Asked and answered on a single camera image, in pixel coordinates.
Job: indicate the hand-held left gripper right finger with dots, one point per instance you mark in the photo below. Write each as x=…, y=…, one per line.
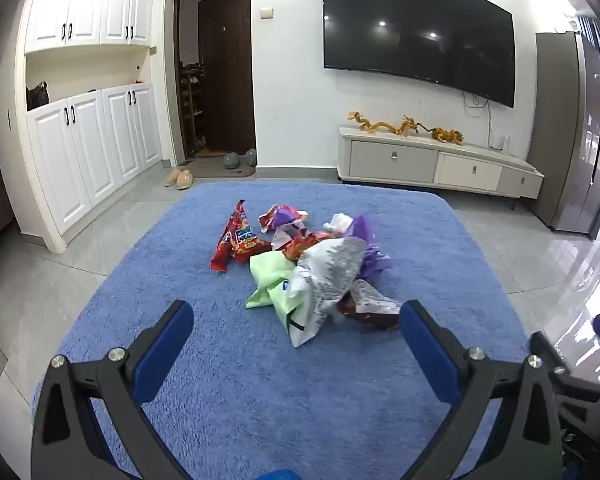
x=425, y=355

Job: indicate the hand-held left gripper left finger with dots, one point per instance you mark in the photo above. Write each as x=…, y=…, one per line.
x=162, y=355

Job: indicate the dark red foil wrapper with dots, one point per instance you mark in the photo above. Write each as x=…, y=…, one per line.
x=375, y=305

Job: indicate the long red wrapper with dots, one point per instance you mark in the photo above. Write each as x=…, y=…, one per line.
x=224, y=252

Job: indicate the silver foil bag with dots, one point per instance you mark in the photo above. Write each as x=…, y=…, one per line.
x=327, y=270

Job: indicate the light green packet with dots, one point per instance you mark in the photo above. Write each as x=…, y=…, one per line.
x=267, y=275

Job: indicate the red blue snack packet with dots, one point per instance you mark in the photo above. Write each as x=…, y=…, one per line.
x=245, y=242

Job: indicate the purple wrapper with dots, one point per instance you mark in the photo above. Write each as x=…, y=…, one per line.
x=364, y=227

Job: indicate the white plastic bag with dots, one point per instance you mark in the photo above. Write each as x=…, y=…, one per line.
x=341, y=221

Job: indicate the blue fluffy rug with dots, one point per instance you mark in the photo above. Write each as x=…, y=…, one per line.
x=300, y=390

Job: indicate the dark doormat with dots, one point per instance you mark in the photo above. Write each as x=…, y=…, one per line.
x=205, y=169

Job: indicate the grey refrigerator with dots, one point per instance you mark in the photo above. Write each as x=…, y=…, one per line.
x=575, y=135

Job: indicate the white grey television cabinet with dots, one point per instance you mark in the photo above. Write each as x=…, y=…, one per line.
x=395, y=157

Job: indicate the grey slipper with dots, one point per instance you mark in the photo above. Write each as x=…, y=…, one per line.
x=249, y=157
x=231, y=161

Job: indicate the white floor cabinet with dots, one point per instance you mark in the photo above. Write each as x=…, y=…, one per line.
x=95, y=155

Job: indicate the white power strip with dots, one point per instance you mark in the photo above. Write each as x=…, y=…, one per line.
x=504, y=143

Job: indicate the gold tiger figurine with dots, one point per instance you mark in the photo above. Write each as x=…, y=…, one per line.
x=447, y=136

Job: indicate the gold dragon figurine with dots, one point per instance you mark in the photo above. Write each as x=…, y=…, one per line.
x=372, y=124
x=409, y=127

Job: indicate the shoe rack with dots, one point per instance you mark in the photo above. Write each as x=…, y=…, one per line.
x=192, y=110

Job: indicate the dark handbag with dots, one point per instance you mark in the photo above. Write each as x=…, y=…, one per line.
x=36, y=96

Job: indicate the dark brown door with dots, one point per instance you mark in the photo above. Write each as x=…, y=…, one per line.
x=230, y=70

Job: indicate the blue curtain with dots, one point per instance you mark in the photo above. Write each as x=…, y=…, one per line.
x=592, y=35

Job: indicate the black wall television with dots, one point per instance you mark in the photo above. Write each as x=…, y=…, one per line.
x=415, y=25

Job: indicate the wall light switch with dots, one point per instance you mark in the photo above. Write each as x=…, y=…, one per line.
x=266, y=13

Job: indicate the white wall cabinet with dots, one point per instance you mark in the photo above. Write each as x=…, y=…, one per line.
x=85, y=5

